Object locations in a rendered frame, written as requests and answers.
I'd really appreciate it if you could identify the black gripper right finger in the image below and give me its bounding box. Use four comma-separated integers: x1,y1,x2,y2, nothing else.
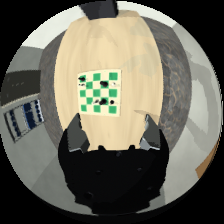
139,114,169,178

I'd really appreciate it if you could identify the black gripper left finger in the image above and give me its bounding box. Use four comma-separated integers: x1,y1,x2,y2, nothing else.
58,113,90,184

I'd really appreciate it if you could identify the white queen chess piece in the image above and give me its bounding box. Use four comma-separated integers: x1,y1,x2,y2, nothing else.
91,99,100,105

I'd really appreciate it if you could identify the green and cream chessboard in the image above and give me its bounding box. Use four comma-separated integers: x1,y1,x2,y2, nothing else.
78,69,121,117

